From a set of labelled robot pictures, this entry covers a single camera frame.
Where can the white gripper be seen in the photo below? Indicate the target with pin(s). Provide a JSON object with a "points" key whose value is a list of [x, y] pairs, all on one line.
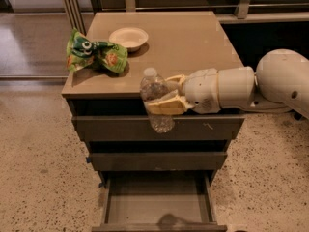
{"points": [[201, 90]]}

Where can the clear plastic water bottle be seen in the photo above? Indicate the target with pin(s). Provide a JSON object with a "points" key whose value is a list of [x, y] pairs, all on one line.
{"points": [[153, 87]]}

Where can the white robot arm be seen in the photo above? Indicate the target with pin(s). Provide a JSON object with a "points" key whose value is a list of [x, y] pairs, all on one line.
{"points": [[279, 83]]}

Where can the grey top drawer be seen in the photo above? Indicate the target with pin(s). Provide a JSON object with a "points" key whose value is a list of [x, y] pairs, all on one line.
{"points": [[138, 128]]}

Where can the grey drawer cabinet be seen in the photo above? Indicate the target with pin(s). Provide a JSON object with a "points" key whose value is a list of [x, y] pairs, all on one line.
{"points": [[178, 43]]}

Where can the grey middle drawer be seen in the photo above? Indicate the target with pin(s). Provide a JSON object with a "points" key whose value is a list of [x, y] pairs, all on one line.
{"points": [[157, 161]]}

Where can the grey open bottom drawer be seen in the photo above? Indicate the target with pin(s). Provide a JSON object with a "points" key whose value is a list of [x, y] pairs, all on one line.
{"points": [[176, 201]]}

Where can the white paper bowl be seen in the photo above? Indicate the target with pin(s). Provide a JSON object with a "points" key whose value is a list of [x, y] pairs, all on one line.
{"points": [[131, 38]]}

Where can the green chip bag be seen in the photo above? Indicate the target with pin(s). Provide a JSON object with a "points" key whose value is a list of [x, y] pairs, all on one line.
{"points": [[82, 53]]}

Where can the metal railing frame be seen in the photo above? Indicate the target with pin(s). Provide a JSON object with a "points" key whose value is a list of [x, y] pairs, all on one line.
{"points": [[227, 11]]}

